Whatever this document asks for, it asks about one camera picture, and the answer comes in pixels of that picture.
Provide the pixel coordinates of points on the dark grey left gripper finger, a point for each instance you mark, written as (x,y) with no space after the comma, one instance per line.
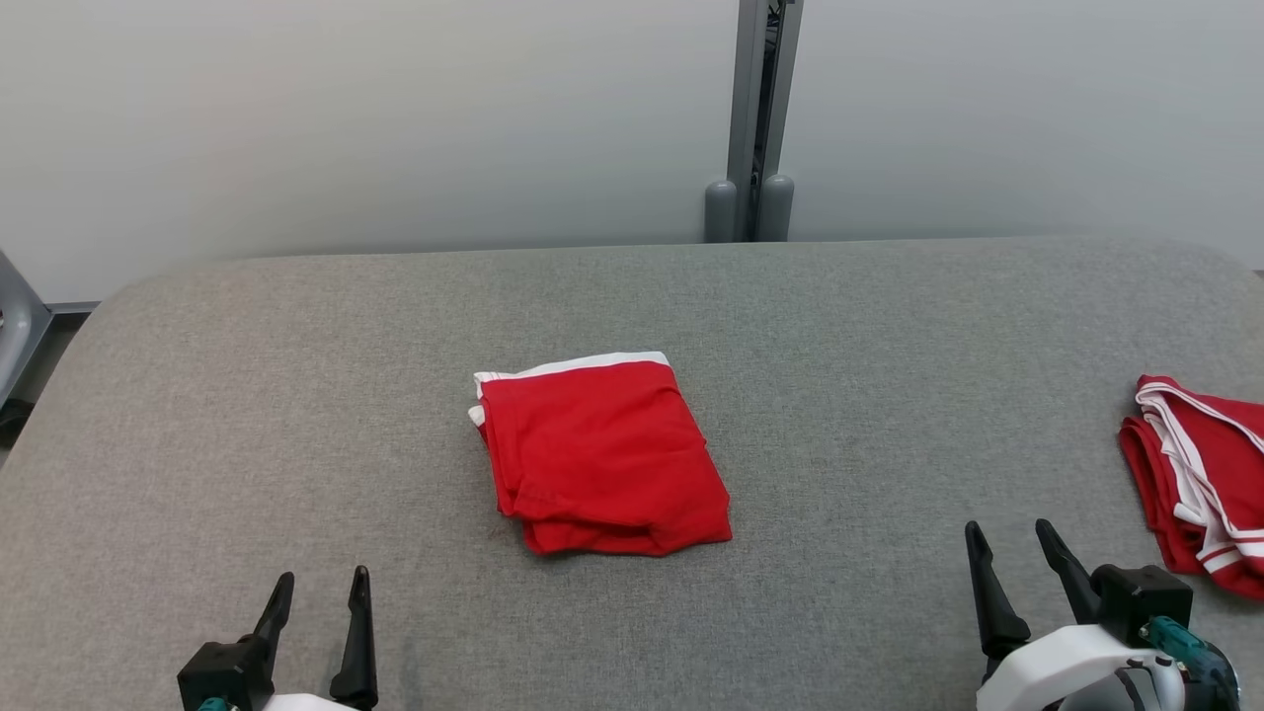
(358,652)
(276,612)

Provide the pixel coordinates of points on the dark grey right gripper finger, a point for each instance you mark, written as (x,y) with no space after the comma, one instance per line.
(995,612)
(1076,592)

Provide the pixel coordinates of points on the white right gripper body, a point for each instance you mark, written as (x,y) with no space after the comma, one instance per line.
(1047,671)

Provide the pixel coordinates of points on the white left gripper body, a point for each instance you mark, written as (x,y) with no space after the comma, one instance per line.
(301,704)

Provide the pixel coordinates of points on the red shirt with white sleeves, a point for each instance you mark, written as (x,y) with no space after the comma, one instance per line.
(1155,474)

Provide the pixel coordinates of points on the red shorts with white stripe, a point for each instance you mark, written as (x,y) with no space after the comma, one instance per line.
(602,454)

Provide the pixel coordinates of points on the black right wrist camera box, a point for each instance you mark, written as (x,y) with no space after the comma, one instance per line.
(1141,602)

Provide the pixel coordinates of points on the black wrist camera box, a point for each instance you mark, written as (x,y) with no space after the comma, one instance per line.
(1141,602)
(222,676)

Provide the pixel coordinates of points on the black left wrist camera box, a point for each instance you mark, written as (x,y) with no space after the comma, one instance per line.
(222,676)

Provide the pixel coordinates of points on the grey metal frame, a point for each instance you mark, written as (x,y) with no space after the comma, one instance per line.
(20,326)

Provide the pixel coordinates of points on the grey metal wall post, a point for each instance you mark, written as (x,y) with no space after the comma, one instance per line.
(746,99)

